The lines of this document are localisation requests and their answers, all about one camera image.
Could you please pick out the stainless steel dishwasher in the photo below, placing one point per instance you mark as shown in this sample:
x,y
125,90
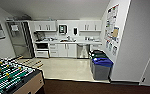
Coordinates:
x,y
83,51

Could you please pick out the white under-sink cabinet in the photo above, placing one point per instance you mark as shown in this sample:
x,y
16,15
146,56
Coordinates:
x,y
67,50

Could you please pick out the stainless steel sink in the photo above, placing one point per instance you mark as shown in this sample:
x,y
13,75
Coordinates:
x,y
67,41

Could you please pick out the chrome sink faucet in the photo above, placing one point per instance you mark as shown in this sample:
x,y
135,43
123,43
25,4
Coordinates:
x,y
69,38

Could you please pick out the dark bin with green lid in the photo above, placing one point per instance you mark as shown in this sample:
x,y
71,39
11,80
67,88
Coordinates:
x,y
97,53

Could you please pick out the built-in microwave oven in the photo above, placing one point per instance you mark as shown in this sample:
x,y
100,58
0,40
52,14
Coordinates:
x,y
42,46

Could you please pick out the white bottom drawer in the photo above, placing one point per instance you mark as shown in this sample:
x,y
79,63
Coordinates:
x,y
42,53

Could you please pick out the grey bin with blue lid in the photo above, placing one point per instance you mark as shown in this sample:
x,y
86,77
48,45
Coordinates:
x,y
102,70

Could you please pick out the stainless steel refrigerator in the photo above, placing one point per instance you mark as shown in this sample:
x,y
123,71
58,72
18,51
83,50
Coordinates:
x,y
22,41

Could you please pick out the white paper sheet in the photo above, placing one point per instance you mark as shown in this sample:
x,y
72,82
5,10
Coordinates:
x,y
15,28

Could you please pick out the green foosball table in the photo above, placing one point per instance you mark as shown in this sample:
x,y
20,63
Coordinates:
x,y
11,76

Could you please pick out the white upper wall cabinet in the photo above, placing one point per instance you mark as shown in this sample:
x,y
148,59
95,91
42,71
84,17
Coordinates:
x,y
46,26
91,26

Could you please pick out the wall poster board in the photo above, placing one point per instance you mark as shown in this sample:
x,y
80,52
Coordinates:
x,y
111,23

